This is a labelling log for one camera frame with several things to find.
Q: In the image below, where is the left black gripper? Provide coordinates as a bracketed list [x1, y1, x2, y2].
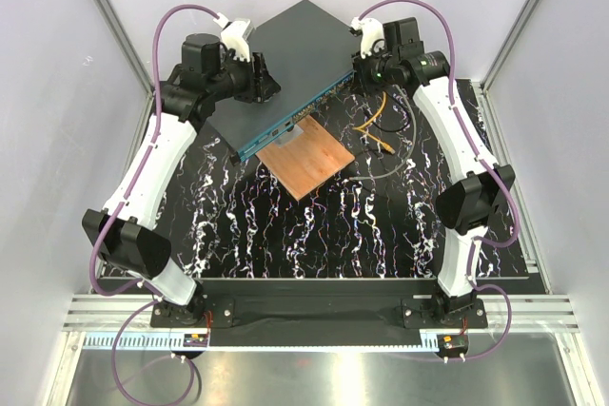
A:
[207, 48, 280, 104]

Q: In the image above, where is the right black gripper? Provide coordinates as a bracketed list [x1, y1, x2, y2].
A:
[347, 46, 396, 99]

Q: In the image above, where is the grey ethernet cable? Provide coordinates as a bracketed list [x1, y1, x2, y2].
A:
[349, 85, 420, 183]

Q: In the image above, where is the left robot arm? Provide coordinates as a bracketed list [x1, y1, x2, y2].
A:
[82, 31, 281, 326]

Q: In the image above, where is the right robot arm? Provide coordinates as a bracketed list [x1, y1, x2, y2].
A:
[350, 18, 515, 327]

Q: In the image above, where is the wooden board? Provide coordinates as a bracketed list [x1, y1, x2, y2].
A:
[256, 115, 355, 201]

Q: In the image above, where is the black marble pattern mat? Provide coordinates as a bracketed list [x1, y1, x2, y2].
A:
[154, 90, 450, 279]

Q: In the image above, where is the black cable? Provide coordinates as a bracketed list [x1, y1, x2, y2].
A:
[360, 91, 413, 134]

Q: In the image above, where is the teal network switch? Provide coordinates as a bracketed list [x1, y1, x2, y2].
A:
[206, 0, 359, 164]

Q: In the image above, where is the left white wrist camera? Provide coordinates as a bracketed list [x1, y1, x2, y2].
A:
[214, 13, 254, 62]

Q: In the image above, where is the grey metal bracket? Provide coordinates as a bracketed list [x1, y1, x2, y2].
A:
[274, 125, 303, 147]

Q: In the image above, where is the yellow ethernet cable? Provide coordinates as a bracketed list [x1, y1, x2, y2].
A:
[352, 90, 394, 156]

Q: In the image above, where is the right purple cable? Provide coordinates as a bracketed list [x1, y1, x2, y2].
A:
[356, 0, 521, 364]

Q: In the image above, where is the purple cable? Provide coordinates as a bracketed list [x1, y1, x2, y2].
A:
[88, 4, 223, 402]
[356, 0, 521, 364]

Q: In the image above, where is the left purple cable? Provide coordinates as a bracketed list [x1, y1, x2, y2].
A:
[88, 4, 223, 402]

